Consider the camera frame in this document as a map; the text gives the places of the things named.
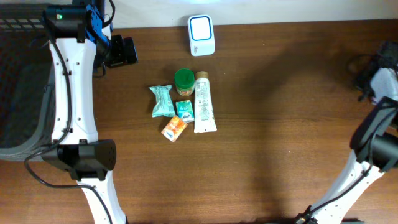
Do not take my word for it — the green lid jar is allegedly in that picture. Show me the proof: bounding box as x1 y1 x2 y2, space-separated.
174 68 195 96

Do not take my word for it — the teal wipes packet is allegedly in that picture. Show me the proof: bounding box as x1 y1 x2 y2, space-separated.
149 85 176 118

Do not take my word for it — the small teal tissue pack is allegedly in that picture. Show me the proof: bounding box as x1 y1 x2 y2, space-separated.
176 100 195 123

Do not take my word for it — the orange tissue pack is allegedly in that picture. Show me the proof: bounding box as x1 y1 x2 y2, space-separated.
161 116 188 142

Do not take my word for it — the white tube with tan cap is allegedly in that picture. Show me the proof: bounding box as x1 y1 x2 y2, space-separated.
194 71 217 134

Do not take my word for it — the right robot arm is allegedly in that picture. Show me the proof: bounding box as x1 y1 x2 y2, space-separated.
294 41 397 224

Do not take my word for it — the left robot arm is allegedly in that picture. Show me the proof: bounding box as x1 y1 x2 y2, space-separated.
39 1 138 223

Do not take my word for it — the white barcode scanner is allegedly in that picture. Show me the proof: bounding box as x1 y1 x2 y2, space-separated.
187 14 215 57

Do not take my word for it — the grey plastic mesh basket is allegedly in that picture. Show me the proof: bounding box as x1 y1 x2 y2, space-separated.
1 3 55 161

